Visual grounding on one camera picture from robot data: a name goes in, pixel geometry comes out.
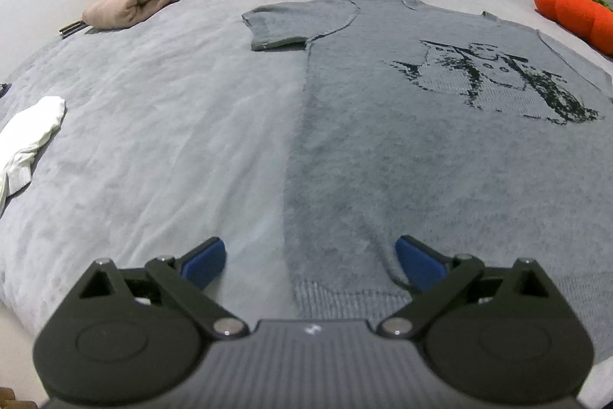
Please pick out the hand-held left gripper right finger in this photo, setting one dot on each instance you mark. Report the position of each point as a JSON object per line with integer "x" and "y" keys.
{"x": 419, "y": 263}

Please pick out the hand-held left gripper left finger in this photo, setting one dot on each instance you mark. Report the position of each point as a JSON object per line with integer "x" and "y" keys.
{"x": 206, "y": 263}

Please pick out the grey knit sweater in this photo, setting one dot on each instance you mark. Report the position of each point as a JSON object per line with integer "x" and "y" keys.
{"x": 383, "y": 160}

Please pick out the grey bed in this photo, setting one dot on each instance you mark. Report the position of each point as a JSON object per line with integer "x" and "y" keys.
{"x": 167, "y": 126}

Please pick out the white cloth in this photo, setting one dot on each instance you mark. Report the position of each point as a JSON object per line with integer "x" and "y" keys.
{"x": 28, "y": 131}

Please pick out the dark flat object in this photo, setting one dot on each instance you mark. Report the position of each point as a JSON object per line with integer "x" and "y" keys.
{"x": 73, "y": 28}

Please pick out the folded pink garment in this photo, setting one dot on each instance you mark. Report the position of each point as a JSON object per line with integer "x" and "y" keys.
{"x": 134, "y": 1}

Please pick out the small orange pumpkin cushion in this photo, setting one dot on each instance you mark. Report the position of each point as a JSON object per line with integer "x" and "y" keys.
{"x": 579, "y": 13}

